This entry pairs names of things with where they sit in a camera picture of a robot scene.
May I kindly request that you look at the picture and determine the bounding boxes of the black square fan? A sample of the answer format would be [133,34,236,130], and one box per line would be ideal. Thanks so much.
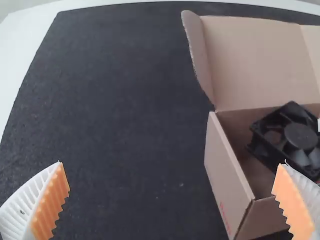
[246,100,320,187]

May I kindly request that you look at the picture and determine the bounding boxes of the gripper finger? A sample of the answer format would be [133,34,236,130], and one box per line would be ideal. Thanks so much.
[271,159,320,240]
[0,161,72,240]

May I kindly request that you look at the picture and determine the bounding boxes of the cardboard box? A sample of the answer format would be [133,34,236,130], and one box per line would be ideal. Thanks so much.
[180,9,320,240]

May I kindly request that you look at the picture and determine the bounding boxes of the black mat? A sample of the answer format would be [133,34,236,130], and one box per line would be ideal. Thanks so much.
[0,1,320,240]

